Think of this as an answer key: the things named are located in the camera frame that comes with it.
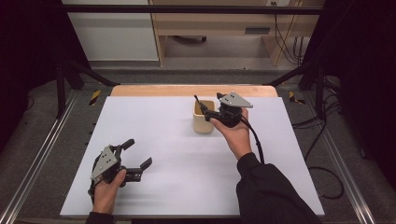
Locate white table mat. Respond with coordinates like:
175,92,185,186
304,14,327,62
60,95,325,217

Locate black floor cables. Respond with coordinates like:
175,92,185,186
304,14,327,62
292,92,345,201

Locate person's right hand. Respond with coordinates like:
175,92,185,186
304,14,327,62
209,106,253,161

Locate black metal frame bar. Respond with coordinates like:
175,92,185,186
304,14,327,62
62,4,325,15

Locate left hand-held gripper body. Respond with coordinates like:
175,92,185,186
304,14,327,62
88,144,144,197

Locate black metal stand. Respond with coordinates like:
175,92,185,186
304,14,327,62
55,60,120,119
264,62,328,120

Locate white cabinet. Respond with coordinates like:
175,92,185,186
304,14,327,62
62,0,160,62

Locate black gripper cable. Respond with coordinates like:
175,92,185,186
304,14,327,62
241,117,266,165

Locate light wooden desk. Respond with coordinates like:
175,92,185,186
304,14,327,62
148,0,326,67

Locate yellow black tape strip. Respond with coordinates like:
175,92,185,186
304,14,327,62
89,90,102,106
288,91,306,105

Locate person's left hand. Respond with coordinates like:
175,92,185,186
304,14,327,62
92,168,128,215

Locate black hanging cables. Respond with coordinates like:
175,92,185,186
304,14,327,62
273,2,312,66

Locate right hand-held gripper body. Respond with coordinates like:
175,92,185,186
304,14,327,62
216,91,254,129

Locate beige square cup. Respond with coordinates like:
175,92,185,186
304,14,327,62
191,99,217,135

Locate black curtain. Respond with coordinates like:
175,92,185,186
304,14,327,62
0,0,92,153
303,0,396,181

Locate aluminium floor rail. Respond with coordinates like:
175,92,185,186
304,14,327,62
321,124,377,224
0,90,78,224

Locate white power strip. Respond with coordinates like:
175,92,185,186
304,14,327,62
265,0,292,7

